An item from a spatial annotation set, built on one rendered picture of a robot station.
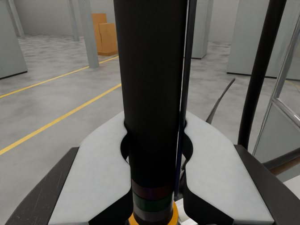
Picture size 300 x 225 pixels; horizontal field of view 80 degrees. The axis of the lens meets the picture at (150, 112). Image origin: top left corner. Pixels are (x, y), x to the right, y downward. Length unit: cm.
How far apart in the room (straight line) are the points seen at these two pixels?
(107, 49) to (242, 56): 524
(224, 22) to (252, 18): 677
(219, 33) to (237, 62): 677
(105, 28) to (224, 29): 702
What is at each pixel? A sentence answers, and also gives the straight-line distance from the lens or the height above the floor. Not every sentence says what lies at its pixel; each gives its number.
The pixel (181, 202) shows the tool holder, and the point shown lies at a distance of 22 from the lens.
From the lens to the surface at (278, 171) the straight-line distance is 29.
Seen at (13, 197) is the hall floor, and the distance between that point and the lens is 237.
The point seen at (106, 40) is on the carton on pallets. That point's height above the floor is 61.
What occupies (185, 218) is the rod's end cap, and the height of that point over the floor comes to 138.
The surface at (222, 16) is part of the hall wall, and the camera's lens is 1225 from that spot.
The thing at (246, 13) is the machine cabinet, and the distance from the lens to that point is 553.
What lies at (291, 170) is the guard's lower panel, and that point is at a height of 73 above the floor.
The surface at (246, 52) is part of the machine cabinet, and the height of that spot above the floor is 61.
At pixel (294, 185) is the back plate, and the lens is 57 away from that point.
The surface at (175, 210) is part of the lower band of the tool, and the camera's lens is 18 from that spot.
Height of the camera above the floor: 156
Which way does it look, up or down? 29 degrees down
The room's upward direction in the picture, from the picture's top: 1 degrees counter-clockwise
